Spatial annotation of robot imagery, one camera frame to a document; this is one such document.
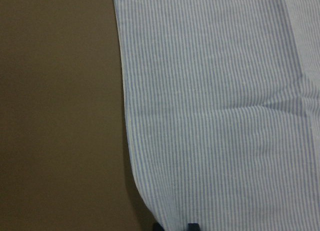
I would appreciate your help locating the brown paper table cover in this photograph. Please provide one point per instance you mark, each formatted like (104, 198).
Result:
(64, 160)

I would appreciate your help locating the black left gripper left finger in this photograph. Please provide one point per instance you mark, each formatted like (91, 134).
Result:
(157, 227)

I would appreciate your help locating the blue striped button shirt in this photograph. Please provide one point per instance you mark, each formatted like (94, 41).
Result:
(222, 111)

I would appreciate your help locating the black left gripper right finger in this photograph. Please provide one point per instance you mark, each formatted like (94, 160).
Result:
(193, 227)

